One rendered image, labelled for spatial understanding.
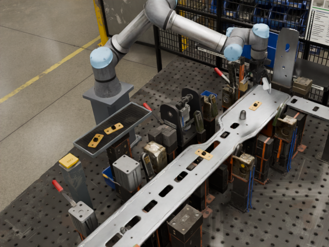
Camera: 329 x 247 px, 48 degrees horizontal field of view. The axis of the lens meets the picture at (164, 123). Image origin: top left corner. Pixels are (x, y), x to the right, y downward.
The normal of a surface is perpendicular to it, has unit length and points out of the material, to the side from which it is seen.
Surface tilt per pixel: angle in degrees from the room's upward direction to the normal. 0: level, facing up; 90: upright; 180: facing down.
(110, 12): 90
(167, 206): 0
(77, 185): 90
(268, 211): 0
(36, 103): 0
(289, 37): 90
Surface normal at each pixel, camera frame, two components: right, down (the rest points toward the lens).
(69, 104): -0.07, -0.77
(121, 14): -0.55, 0.57
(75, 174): 0.75, 0.37
